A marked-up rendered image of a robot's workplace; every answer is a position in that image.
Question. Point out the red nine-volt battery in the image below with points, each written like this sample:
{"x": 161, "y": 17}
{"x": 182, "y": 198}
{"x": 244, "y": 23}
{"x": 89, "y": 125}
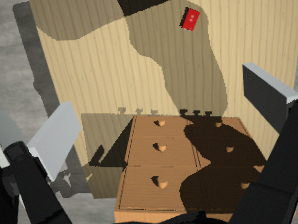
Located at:
{"x": 190, "y": 19}

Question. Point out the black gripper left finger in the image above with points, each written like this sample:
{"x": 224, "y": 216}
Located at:
{"x": 48, "y": 149}

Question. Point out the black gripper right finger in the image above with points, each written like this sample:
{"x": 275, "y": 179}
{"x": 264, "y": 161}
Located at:
{"x": 274, "y": 197}

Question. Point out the small brown chest of drawers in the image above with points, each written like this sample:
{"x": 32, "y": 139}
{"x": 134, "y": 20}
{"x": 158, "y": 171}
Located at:
{"x": 157, "y": 216}

